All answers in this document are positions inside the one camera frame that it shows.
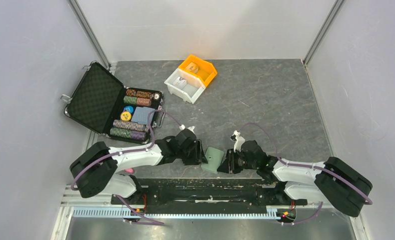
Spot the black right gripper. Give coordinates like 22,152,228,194
216,148,258,174

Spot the green card holder wallet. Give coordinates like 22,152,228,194
200,147,224,174

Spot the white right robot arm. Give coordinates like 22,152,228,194
217,140,373,217

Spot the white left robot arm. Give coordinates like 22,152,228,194
69,127,208,204

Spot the blue playing card deck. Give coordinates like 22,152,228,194
130,106,155,125

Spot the purple chip stack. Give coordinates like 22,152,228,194
112,119,148,132

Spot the white plastic bin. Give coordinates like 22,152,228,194
164,68,206,104

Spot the green brown chip stack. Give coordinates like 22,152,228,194
109,127,146,141

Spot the orange blue chip stack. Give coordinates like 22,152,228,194
136,97,152,107

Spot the yellow poker chip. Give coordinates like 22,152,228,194
120,111,132,122

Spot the orange plastic bin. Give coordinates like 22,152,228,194
178,54,218,88

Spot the blue poker chip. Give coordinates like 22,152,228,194
122,106,135,115

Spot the brown chip stack top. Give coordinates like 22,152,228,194
126,88,154,99

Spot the black poker chip case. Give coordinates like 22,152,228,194
61,61,164,144

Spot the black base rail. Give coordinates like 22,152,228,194
125,178,308,214

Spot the pink handled tool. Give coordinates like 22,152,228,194
124,168,135,174

